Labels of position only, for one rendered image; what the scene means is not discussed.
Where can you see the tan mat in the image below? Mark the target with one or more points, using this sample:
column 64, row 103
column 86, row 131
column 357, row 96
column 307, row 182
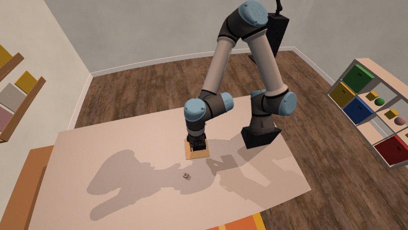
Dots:
column 196, row 154

